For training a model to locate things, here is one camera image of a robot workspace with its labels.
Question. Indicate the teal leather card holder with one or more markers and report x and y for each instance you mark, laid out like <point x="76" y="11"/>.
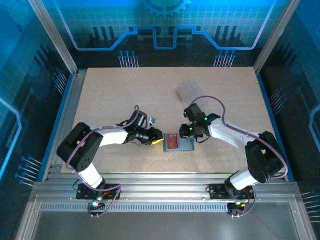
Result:
<point x="186" y="146"/>

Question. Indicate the red credit card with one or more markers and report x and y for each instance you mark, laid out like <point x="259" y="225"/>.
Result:
<point x="172" y="142"/>

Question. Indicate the clear plastic card tray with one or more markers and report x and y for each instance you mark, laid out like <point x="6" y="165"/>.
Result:
<point x="187" y="87"/>

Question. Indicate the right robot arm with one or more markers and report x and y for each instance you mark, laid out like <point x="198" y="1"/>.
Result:
<point x="265" y="157"/>

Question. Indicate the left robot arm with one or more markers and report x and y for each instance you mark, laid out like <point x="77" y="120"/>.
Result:
<point x="80" y="150"/>

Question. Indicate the black LED controller board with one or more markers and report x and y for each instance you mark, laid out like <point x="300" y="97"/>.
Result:
<point x="96" y="205"/>
<point x="236" y="207"/>

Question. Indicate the grey metal bench panel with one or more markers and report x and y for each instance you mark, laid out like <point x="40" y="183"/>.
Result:
<point x="162" y="225"/>

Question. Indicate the blue table edge strip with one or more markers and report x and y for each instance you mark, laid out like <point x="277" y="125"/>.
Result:
<point x="56" y="130"/>
<point x="275" y="130"/>

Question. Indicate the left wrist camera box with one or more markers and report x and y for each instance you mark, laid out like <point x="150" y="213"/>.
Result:
<point x="151" y="122"/>

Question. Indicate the aluminium frame rail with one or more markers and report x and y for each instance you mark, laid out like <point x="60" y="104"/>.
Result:
<point x="162" y="187"/>

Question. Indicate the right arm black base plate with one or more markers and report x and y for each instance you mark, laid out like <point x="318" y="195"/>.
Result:
<point x="216" y="191"/>

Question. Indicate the aluminium side rail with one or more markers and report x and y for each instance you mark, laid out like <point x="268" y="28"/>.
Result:
<point x="72" y="100"/>

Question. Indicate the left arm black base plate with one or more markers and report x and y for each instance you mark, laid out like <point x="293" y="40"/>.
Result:
<point x="83" y="192"/>

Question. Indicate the aluminium corner post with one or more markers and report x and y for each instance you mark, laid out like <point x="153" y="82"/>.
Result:
<point x="54" y="37"/>
<point x="275" y="37"/>

